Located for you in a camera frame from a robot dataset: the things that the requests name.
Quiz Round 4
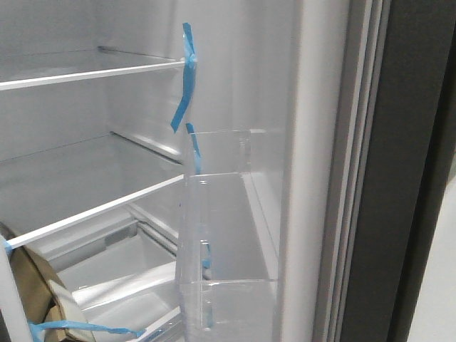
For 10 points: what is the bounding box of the dark grey fridge door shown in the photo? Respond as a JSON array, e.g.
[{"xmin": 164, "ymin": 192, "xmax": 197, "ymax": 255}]
[{"xmin": 187, "ymin": 1, "xmax": 455, "ymax": 341}]

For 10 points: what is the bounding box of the clear plastic door bin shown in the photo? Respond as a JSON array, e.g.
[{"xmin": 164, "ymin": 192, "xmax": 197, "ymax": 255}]
[{"xmin": 176, "ymin": 130, "xmax": 278, "ymax": 341}]

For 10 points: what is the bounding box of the white fridge interior body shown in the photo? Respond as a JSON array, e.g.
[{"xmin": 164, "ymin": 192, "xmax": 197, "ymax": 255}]
[{"xmin": 1, "ymin": 1, "xmax": 239, "ymax": 341}]

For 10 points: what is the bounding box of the lower glass fridge shelf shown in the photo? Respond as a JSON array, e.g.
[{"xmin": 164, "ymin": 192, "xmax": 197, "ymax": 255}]
[{"xmin": 1, "ymin": 134, "xmax": 183, "ymax": 249}]

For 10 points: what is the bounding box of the glass fridge shelf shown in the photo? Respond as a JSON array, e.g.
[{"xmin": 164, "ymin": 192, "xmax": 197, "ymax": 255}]
[
  {"xmin": 1, "ymin": 134, "xmax": 183, "ymax": 249},
  {"xmin": 1, "ymin": 47, "xmax": 185, "ymax": 90}
]

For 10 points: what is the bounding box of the upper glass fridge shelf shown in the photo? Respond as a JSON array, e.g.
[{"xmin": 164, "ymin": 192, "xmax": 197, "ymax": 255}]
[{"xmin": 1, "ymin": 47, "xmax": 185, "ymax": 90}]

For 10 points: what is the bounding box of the blue tape on bin top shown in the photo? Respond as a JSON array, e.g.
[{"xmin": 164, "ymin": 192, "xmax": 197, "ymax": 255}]
[{"xmin": 185, "ymin": 123, "xmax": 202, "ymax": 175}]

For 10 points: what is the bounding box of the long blue tape strip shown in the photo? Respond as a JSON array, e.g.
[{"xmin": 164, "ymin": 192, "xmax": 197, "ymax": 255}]
[{"xmin": 170, "ymin": 23, "xmax": 197, "ymax": 133}]

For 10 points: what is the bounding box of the blue tape on bin side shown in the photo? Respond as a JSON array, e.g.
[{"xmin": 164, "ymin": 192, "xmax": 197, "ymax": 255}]
[{"xmin": 200, "ymin": 240, "xmax": 212, "ymax": 269}]

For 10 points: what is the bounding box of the clear crisper drawer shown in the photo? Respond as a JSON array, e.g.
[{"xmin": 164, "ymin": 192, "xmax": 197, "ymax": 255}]
[{"xmin": 49, "ymin": 226, "xmax": 180, "ymax": 341}]

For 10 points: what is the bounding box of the brown cardboard piece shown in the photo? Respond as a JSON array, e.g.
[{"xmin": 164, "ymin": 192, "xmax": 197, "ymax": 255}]
[{"xmin": 1, "ymin": 222, "xmax": 96, "ymax": 341}]

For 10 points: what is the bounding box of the blue tape on drawer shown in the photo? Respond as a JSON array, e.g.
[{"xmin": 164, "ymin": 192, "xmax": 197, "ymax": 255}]
[{"xmin": 28, "ymin": 320, "xmax": 146, "ymax": 341}]

